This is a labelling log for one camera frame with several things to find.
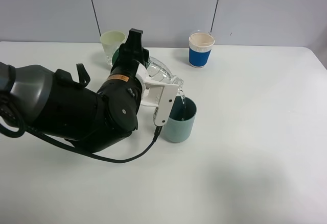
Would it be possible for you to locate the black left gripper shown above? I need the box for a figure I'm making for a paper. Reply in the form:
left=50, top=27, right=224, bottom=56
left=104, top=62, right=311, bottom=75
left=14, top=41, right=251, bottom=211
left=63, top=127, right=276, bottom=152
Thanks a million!
left=106, top=28, right=149, bottom=86

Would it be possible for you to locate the clear plastic water bottle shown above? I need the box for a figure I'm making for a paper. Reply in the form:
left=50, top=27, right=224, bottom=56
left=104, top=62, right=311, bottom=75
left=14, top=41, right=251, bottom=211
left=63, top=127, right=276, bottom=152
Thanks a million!
left=111, top=48, right=185, bottom=92

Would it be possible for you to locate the teal plastic cup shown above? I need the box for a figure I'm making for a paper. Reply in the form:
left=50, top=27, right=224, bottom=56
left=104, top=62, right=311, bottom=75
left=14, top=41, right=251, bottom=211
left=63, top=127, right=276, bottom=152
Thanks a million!
left=163, top=96, right=197, bottom=143

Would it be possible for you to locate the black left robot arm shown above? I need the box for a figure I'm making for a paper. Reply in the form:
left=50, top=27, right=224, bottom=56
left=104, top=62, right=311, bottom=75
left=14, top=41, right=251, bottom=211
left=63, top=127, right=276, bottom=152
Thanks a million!
left=1, top=29, right=149, bottom=153

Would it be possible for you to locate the pale green plastic cup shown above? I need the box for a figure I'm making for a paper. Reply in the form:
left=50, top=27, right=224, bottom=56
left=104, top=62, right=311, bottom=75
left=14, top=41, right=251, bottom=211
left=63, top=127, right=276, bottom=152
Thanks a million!
left=100, top=31, right=126, bottom=66

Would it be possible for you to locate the blue paper cup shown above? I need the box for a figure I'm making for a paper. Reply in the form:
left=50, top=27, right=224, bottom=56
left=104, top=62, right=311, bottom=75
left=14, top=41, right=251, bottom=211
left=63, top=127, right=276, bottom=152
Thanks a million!
left=189, top=31, right=215, bottom=68

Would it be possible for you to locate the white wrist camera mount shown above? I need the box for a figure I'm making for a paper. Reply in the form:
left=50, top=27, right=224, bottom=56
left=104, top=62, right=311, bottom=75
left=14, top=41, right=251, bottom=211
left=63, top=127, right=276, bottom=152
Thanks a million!
left=135, top=64, right=179, bottom=127

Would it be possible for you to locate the black camera cable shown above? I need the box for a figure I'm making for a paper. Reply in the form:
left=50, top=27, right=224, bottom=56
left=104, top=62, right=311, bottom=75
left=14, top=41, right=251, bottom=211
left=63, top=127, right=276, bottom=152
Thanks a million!
left=0, top=126, right=163, bottom=164

